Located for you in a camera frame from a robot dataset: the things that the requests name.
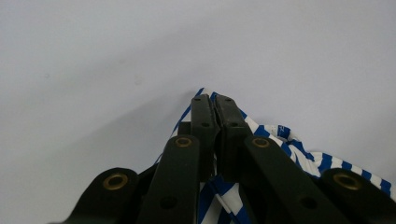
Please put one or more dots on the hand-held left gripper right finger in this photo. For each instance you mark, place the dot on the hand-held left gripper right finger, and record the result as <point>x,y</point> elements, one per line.
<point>232,124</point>

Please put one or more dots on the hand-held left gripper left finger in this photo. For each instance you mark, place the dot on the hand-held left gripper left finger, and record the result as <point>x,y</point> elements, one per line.
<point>204,118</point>

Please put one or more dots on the blue white striped baby romper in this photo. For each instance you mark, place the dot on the blue white striped baby romper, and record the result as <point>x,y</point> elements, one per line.
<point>325,161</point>

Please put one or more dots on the pale lilac table mat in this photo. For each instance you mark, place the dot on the pale lilac table mat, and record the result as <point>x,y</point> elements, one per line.
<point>93,77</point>

